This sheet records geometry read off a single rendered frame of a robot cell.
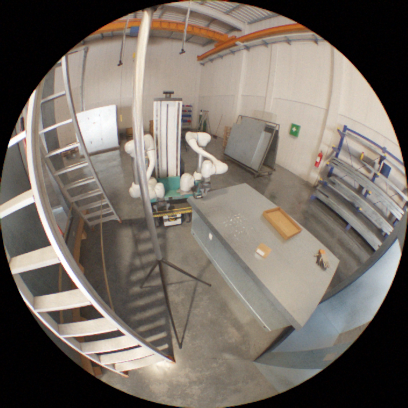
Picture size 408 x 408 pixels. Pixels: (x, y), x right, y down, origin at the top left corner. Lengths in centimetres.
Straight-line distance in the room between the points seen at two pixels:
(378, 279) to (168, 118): 284
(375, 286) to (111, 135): 839
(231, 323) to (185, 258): 97
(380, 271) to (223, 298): 167
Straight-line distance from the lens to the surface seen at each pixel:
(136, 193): 184
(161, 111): 189
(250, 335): 175
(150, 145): 160
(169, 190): 212
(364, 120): 556
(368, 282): 176
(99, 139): 743
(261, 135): 411
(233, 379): 177
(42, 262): 67
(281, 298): 120
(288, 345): 182
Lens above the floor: 163
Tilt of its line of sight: 37 degrees down
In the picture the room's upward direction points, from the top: 6 degrees clockwise
